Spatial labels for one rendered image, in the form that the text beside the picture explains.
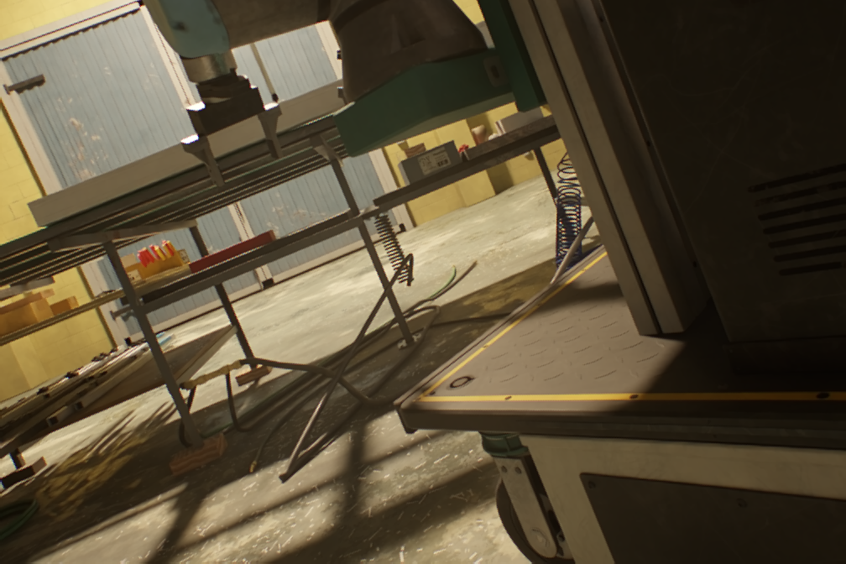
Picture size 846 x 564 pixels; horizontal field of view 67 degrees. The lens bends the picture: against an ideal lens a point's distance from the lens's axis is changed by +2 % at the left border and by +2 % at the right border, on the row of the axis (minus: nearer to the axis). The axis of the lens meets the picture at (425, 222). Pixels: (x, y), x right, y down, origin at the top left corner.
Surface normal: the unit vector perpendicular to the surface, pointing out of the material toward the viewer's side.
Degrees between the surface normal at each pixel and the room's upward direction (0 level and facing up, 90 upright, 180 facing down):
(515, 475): 90
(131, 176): 90
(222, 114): 114
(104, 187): 90
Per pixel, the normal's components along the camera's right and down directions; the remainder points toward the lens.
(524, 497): -0.65, 0.32
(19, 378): 0.08, 0.04
